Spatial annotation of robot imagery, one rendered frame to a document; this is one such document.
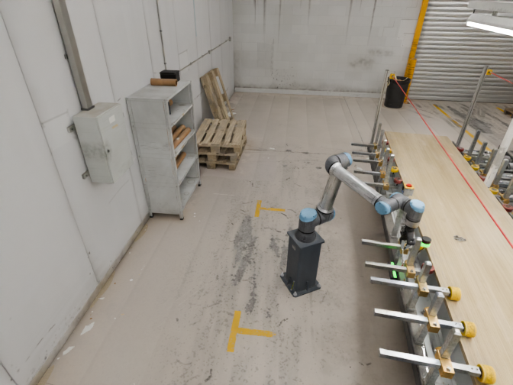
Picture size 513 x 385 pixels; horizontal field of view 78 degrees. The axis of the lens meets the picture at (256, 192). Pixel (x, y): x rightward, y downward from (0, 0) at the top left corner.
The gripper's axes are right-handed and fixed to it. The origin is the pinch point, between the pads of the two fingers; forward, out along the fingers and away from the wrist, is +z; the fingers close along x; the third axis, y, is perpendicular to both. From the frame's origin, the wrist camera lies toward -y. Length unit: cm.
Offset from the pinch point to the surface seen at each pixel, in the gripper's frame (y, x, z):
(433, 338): -38, -21, 39
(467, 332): -56, -24, 5
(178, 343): -40, 162, 100
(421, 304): -11.3, -19.1, 39.2
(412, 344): -51, -4, 31
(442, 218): 60, -44, 12
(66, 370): -79, 237, 99
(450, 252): 17.1, -38.2, 11.6
